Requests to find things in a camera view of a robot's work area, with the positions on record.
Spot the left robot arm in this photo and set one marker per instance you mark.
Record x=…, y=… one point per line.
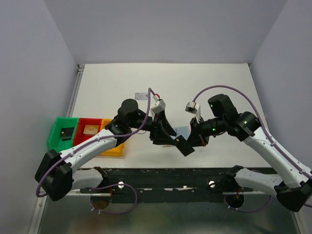
x=57, y=172

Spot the light blue VIP card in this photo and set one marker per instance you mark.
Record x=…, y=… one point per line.
x=141, y=96

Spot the black VIP card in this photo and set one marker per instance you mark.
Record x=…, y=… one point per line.
x=183, y=146

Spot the aluminium side rail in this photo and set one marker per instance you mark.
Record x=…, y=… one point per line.
x=75, y=90

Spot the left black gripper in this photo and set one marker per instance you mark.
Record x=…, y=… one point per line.
x=161, y=129

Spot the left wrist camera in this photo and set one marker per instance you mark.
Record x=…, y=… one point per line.
x=158, y=106

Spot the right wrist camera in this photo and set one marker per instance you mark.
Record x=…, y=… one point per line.
x=194, y=108

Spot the beige card holder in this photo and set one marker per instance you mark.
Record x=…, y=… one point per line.
x=181, y=131

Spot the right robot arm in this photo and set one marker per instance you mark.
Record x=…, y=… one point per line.
x=292, y=182

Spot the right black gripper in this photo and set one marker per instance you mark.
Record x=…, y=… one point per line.
x=197, y=137

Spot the yellow plastic bin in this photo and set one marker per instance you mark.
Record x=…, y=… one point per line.
x=116, y=151

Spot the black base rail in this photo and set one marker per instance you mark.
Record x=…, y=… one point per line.
x=166, y=185

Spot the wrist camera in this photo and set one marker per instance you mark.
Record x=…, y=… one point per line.
x=158, y=106
x=194, y=108

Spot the tan card in red bin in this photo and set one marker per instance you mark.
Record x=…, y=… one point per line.
x=90, y=130

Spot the black card in green bin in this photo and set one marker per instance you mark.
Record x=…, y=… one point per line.
x=66, y=133

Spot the green plastic bin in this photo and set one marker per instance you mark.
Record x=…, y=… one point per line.
x=54, y=141

